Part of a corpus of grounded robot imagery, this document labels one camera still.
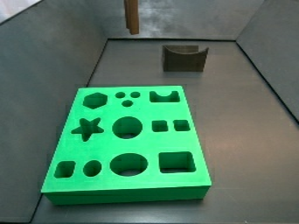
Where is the brown square-circle peg object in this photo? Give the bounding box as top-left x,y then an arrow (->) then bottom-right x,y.
125,0 -> 139,35

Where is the green foam shape fixture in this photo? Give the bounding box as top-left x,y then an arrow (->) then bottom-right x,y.
42,86 -> 212,205

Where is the dark grey curved stand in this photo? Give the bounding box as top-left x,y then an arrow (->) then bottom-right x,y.
163,45 -> 210,72

